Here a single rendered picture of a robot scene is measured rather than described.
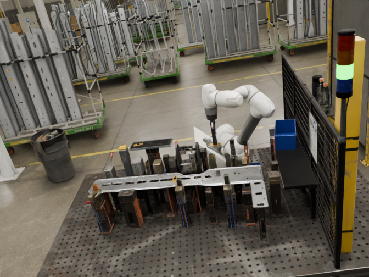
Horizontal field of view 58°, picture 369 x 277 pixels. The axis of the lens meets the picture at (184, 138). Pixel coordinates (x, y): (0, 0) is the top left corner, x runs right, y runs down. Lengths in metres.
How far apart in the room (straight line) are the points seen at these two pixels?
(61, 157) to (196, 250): 3.14
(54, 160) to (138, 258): 2.89
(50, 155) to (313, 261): 3.81
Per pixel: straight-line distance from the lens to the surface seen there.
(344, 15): 4.70
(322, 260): 2.33
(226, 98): 2.16
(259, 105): 2.66
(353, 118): 1.87
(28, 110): 6.87
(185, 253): 2.42
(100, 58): 10.08
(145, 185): 2.63
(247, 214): 2.49
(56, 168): 5.15
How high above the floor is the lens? 2.39
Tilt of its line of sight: 26 degrees down
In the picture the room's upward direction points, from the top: 11 degrees counter-clockwise
